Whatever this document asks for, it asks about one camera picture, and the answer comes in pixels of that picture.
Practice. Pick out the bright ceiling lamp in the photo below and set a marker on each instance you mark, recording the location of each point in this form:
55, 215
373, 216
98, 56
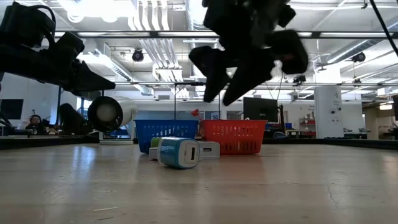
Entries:
385, 106

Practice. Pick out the blue plastic basket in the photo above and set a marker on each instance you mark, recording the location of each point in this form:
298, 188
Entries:
168, 130

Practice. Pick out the black rig posts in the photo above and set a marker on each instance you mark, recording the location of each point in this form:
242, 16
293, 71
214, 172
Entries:
58, 105

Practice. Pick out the red plastic basket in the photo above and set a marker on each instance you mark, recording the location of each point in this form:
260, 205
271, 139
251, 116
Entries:
233, 137

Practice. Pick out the person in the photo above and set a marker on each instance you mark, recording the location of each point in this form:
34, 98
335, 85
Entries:
38, 122
73, 121

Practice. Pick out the thin black stand frame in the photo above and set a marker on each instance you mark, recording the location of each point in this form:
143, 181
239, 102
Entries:
192, 83

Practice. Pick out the black computer monitor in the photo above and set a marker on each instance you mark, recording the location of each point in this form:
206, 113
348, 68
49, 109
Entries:
260, 109
12, 109

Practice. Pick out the red storage shelf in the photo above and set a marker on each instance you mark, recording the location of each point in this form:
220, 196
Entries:
306, 130

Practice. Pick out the green white USB charger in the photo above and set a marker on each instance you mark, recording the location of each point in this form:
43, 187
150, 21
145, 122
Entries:
155, 142

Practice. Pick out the teal white USB charger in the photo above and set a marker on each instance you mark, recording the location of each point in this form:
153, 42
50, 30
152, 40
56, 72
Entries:
174, 152

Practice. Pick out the black aluminium table frame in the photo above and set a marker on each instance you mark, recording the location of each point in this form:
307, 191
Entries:
357, 143

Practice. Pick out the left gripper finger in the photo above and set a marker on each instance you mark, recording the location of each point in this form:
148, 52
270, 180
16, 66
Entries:
88, 76
88, 89

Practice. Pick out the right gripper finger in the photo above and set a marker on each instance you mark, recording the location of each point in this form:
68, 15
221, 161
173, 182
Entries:
248, 74
217, 81

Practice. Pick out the white square pillar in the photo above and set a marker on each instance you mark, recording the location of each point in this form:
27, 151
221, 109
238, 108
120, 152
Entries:
328, 118

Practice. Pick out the dark office chair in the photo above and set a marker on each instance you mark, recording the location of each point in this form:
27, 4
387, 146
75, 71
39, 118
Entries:
280, 135

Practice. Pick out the black ceiling spotlight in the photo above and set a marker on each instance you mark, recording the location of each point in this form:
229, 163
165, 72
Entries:
137, 55
359, 57
299, 78

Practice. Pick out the small red object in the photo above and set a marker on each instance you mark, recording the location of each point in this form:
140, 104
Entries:
195, 112

